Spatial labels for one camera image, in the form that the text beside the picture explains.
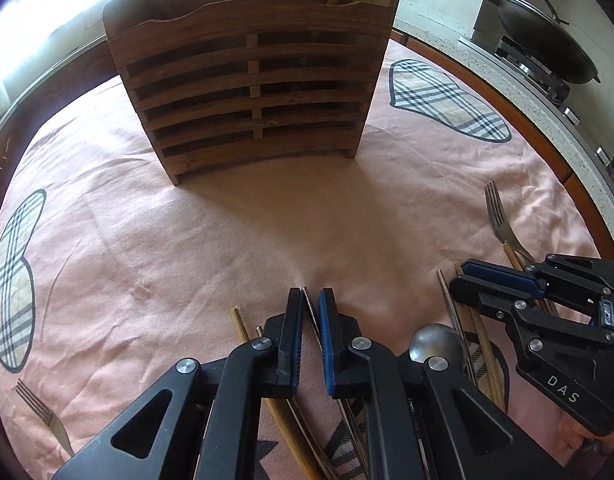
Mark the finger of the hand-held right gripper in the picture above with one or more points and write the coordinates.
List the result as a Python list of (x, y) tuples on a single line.
[(502, 276), (487, 300)]

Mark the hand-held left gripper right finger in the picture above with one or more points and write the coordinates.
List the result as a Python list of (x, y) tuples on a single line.
[(327, 340)]

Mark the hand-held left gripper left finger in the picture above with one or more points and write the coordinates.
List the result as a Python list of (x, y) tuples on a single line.
[(289, 340)]

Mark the dark wooden chopstick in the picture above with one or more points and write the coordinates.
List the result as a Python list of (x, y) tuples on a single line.
[(309, 435), (312, 317)]

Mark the wooden slatted utensil holder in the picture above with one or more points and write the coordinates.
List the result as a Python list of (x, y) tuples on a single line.
[(237, 85)]

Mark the metal fork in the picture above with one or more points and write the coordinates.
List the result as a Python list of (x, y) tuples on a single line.
[(497, 210), (37, 402)]

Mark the metal spoon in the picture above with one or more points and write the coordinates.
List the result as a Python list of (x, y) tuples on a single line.
[(434, 342)]

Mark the pink plaid-heart tablecloth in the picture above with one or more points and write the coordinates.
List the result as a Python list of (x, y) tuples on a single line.
[(187, 235)]

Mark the grey speckled countertop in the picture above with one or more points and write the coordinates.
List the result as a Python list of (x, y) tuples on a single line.
[(487, 75)]

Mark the gas stove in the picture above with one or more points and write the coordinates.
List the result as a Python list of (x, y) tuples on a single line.
[(532, 67)]

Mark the black wok with lid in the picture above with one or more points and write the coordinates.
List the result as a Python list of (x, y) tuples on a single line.
[(547, 35)]

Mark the kitchen window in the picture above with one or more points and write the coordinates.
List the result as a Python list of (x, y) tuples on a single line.
[(37, 20)]

